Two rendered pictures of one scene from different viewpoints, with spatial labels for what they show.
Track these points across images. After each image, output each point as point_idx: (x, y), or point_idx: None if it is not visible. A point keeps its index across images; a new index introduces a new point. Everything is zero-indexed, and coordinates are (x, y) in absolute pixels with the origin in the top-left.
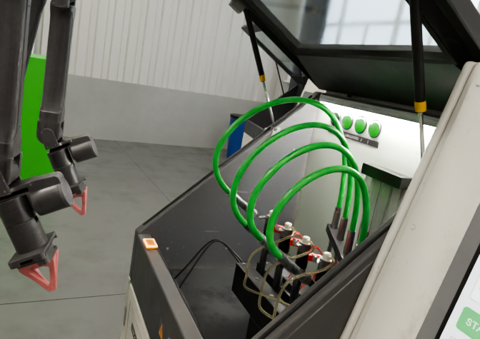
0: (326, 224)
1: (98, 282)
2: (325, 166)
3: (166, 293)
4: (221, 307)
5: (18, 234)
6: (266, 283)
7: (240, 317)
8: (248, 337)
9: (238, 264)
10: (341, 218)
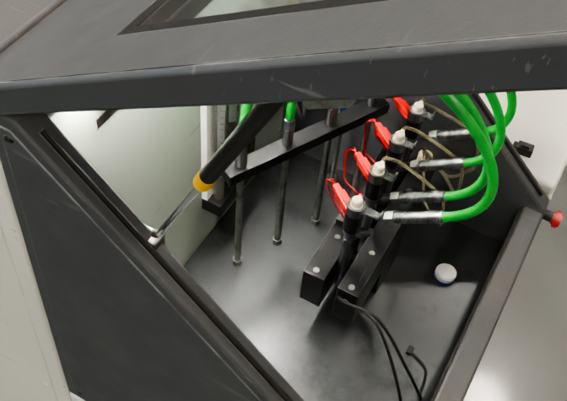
0: (151, 219)
1: None
2: (116, 175)
3: (491, 326)
4: (341, 360)
5: None
6: (369, 239)
7: (336, 327)
8: (380, 283)
9: (359, 291)
10: (172, 175)
